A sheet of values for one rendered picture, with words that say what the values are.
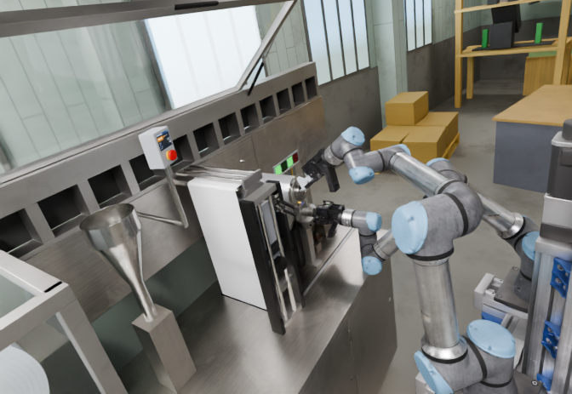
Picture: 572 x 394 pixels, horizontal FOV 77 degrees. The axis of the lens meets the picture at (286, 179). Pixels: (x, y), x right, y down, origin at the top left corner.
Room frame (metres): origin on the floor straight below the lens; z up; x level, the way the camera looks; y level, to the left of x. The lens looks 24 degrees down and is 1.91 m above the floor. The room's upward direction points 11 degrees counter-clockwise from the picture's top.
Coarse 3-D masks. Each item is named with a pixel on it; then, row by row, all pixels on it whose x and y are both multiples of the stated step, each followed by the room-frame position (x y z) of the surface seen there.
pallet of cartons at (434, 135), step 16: (400, 96) 4.70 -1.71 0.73; (416, 96) 4.53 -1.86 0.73; (400, 112) 4.39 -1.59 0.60; (416, 112) 4.35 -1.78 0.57; (432, 112) 4.65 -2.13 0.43; (448, 112) 4.52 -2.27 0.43; (384, 128) 4.38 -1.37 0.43; (400, 128) 4.26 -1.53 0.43; (416, 128) 4.14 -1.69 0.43; (432, 128) 4.03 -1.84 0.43; (448, 128) 4.07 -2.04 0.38; (384, 144) 3.96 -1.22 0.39; (416, 144) 3.71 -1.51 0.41; (432, 144) 3.61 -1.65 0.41; (448, 144) 4.07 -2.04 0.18; (448, 160) 3.97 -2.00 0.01
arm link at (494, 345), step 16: (480, 320) 0.74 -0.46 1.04; (464, 336) 0.71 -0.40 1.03; (480, 336) 0.68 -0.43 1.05; (496, 336) 0.68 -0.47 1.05; (512, 336) 0.68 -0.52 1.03; (480, 352) 0.65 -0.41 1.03; (496, 352) 0.64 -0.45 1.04; (512, 352) 0.64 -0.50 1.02; (496, 368) 0.63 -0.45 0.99; (512, 368) 0.65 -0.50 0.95; (496, 384) 0.63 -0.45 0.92
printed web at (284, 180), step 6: (264, 174) 1.48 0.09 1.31; (270, 174) 1.46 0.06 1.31; (276, 174) 1.45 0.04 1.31; (282, 174) 1.44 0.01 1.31; (264, 180) 1.44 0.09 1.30; (282, 180) 1.39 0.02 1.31; (288, 180) 1.37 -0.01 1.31; (240, 186) 1.18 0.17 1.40; (282, 186) 1.36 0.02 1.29; (288, 186) 1.35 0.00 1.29; (246, 192) 1.15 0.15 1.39; (288, 192) 1.34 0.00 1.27; (240, 198) 1.15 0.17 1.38; (288, 198) 1.34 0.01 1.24
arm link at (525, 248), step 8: (528, 232) 1.08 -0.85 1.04; (536, 232) 1.05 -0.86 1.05; (520, 240) 1.07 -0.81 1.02; (528, 240) 1.03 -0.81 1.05; (520, 248) 1.05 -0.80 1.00; (528, 248) 1.00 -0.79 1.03; (520, 256) 1.04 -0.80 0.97; (528, 256) 0.99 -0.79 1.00; (520, 264) 1.04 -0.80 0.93; (528, 264) 0.99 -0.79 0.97; (528, 272) 0.99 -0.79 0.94
